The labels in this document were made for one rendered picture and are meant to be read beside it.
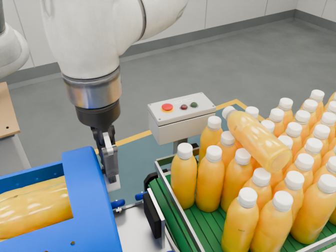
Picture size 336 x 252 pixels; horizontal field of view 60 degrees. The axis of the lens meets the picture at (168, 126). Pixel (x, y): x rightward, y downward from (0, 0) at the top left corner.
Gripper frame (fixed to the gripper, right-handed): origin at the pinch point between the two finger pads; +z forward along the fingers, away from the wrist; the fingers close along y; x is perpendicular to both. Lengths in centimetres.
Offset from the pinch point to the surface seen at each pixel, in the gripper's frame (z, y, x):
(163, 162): 19.9, 18.0, -18.7
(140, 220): 23.4, 3.1, -6.1
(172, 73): 117, 236, -115
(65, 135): 116, 168, 14
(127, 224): 23.4, 3.3, -2.3
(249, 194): 4.4, -12.3, -27.1
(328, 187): 4.9, -17.1, -45.1
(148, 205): 11.5, -1.6, -7.2
